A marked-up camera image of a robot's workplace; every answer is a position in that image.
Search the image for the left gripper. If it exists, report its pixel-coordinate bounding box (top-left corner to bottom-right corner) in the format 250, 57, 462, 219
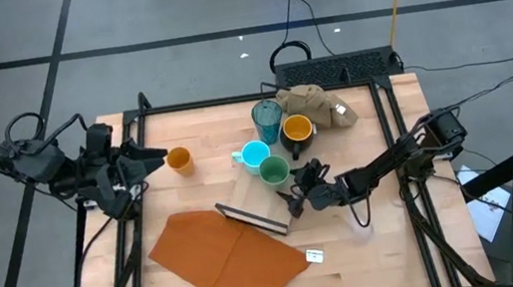
108, 136, 173, 187

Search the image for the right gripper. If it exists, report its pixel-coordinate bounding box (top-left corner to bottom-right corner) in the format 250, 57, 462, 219
276, 175, 351, 221

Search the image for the small orange cup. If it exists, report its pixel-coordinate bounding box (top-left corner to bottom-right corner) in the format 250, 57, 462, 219
164, 144, 196, 179

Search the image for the green cup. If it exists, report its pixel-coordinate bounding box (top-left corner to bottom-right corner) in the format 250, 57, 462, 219
256, 152, 294, 192

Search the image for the turquoise mug with handle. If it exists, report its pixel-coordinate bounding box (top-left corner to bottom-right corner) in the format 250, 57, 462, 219
229, 138, 275, 178

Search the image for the clear glass cup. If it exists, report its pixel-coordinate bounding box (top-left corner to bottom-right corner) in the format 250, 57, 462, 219
346, 215, 379, 248

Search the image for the black mug yellow inside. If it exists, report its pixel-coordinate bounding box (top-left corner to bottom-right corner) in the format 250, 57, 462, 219
276, 112, 321, 163

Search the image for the teal transparent tumbler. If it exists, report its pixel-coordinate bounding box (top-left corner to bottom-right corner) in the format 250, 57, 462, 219
249, 97, 287, 147

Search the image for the wooden cutting board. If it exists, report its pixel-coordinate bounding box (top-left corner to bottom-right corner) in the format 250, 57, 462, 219
197, 73, 338, 245

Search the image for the white paper tag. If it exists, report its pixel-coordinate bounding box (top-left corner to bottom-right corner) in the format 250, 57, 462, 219
304, 247, 327, 266

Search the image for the orange cloth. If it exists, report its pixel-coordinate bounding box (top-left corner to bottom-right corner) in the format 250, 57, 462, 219
142, 194, 314, 287

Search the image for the black computer case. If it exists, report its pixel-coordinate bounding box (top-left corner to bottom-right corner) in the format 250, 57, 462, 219
272, 44, 403, 95

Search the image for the white paper sheet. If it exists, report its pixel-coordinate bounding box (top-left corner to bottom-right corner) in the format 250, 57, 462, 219
455, 162, 513, 247

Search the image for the black aluminium rig frame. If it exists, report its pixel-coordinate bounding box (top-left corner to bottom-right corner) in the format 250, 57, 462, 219
37, 46, 497, 287

